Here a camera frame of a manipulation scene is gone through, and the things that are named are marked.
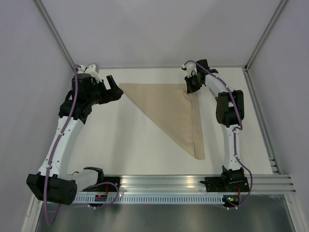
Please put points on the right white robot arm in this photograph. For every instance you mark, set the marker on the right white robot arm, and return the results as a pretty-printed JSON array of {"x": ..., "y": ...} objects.
[{"x": 229, "y": 114}]

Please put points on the white slotted cable duct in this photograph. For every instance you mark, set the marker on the white slotted cable duct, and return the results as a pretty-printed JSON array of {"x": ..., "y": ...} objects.
[{"x": 151, "y": 199}]

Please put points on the black handled steel fork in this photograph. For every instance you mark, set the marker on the black handled steel fork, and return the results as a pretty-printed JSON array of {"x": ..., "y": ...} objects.
[{"x": 214, "y": 92}]

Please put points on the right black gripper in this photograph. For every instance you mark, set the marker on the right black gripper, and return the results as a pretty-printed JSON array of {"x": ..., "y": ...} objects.
[{"x": 189, "y": 88}]

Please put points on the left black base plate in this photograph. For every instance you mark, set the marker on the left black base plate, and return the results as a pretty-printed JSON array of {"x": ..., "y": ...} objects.
[{"x": 109, "y": 187}]

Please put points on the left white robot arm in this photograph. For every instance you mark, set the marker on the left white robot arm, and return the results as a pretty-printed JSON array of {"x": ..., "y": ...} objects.
[{"x": 52, "y": 182}]

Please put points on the left aluminium frame post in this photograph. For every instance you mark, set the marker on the left aluminium frame post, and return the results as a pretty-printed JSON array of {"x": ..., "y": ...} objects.
[{"x": 54, "y": 32}]

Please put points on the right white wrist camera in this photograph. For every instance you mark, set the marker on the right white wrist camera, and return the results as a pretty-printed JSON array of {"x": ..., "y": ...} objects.
[{"x": 190, "y": 69}]

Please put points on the beige cloth napkin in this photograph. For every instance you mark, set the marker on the beige cloth napkin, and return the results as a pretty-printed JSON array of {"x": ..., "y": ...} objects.
[{"x": 173, "y": 110}]

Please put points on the aluminium front rail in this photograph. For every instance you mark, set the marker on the aluminium front rail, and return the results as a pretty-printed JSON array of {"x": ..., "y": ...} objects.
[{"x": 190, "y": 184}]

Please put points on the right aluminium frame post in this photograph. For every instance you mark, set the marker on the right aluminium frame post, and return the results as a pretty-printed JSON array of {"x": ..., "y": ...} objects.
[{"x": 268, "y": 29}]

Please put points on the aluminium frame post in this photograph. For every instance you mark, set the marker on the aluminium frame post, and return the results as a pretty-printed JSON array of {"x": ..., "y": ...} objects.
[
  {"x": 268, "y": 29},
  {"x": 54, "y": 32}
]

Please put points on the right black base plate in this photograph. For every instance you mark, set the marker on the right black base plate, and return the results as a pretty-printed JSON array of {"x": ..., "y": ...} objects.
[{"x": 215, "y": 184}]

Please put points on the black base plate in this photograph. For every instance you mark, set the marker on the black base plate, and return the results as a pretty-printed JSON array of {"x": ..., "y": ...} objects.
[
  {"x": 215, "y": 184},
  {"x": 109, "y": 187}
]

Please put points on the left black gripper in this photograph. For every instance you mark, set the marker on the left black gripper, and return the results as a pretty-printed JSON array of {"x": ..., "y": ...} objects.
[{"x": 115, "y": 96}]

